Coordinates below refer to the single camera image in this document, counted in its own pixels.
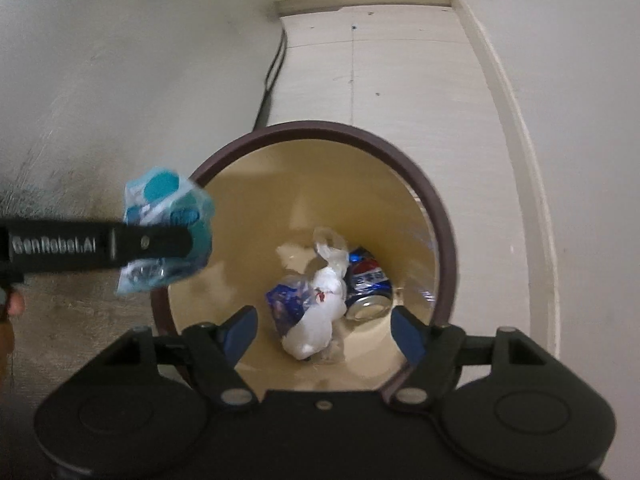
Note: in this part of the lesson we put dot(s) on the knotted white plastic bag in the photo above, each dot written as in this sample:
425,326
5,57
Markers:
320,310

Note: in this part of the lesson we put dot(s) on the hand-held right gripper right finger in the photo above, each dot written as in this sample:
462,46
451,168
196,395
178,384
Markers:
407,335

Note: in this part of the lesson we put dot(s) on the beige bin with brown rim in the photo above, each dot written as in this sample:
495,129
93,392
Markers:
240,200

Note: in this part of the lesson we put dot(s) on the blue and white plastic wrapper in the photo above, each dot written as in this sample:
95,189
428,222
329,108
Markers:
285,302

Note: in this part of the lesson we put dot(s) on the teal and clear plastic packet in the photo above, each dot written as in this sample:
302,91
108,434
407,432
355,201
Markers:
165,195

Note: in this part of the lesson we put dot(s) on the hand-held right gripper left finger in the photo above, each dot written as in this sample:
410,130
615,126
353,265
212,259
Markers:
239,332

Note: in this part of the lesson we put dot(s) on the person's left hand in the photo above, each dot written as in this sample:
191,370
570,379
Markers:
14,304

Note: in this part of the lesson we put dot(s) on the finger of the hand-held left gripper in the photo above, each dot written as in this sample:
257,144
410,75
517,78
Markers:
160,242

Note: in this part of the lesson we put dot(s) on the crushed blue soda can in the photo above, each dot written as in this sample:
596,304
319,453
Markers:
367,280

